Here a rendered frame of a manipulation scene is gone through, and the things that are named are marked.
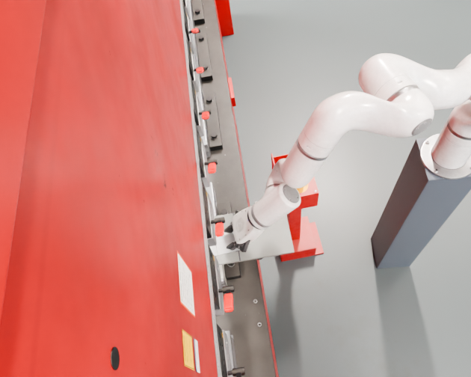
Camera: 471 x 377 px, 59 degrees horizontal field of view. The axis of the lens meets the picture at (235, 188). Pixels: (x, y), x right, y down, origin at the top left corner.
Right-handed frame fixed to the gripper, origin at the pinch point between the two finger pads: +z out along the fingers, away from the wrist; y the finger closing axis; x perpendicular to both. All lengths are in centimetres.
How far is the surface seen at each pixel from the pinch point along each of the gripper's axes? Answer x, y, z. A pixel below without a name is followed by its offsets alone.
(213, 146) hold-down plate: 6.1, -46.9, 10.8
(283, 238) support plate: 14.8, 2.6, -9.5
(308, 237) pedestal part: 87, -30, 45
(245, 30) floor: 90, -218, 58
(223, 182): 9.1, -30.9, 11.9
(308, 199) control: 43.3, -22.7, 0.1
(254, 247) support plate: 7.0, 3.9, -2.8
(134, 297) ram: -62, 42, -66
